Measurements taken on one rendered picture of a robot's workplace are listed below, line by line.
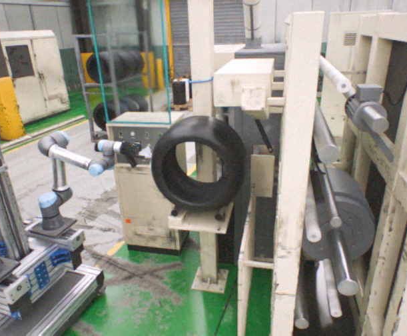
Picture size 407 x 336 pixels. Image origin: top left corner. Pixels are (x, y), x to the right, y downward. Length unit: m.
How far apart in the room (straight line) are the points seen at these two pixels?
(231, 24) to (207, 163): 9.05
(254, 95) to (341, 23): 3.61
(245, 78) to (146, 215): 1.88
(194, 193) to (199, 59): 0.87
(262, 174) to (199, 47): 0.88
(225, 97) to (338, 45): 3.55
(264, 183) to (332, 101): 2.98
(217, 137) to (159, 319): 1.47
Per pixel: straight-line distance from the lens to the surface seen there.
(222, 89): 1.48
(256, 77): 1.45
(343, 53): 4.93
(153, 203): 2.93
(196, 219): 2.19
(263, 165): 2.16
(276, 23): 10.83
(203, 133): 1.82
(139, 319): 2.71
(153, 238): 3.14
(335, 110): 5.05
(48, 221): 2.51
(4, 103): 7.44
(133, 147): 2.10
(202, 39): 2.11
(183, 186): 2.26
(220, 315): 2.67
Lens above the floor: 1.97
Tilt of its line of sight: 23 degrees down
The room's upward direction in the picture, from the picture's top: 2 degrees counter-clockwise
